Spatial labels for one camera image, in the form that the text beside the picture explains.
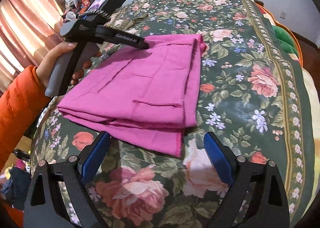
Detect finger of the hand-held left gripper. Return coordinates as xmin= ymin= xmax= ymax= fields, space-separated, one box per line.
xmin=138 ymin=37 xmax=151 ymax=50

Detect pink curtain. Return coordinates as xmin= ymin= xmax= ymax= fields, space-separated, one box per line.
xmin=0 ymin=0 xmax=67 ymax=93

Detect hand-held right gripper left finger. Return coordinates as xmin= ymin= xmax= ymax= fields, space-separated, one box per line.
xmin=25 ymin=132 xmax=110 ymax=228

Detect dark blue cloth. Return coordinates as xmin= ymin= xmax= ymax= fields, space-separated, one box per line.
xmin=1 ymin=167 xmax=32 ymax=210

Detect olive green pants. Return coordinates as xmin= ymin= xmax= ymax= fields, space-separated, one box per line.
xmin=120 ymin=13 xmax=150 ymax=30

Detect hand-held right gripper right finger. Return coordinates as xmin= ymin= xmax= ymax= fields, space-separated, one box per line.
xmin=204 ymin=132 xmax=290 ymax=228

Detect floral blanket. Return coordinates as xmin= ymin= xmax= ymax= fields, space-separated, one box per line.
xmin=30 ymin=0 xmax=315 ymax=228

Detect person's left hand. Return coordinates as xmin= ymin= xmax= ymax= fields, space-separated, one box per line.
xmin=36 ymin=42 xmax=102 ymax=88

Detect pink pants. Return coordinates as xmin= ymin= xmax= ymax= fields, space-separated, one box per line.
xmin=57 ymin=33 xmax=207 ymax=158

